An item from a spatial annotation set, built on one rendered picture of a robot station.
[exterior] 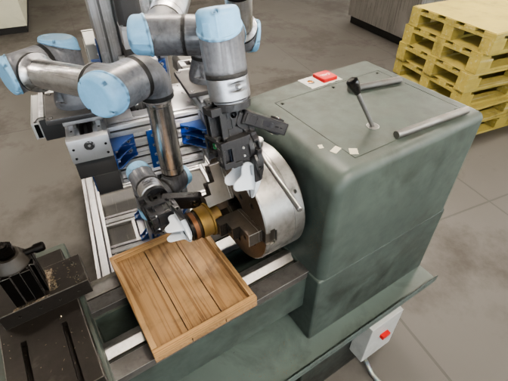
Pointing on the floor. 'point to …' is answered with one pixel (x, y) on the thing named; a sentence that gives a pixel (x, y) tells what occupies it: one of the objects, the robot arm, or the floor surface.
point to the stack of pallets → (460, 54)
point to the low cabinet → (13, 17)
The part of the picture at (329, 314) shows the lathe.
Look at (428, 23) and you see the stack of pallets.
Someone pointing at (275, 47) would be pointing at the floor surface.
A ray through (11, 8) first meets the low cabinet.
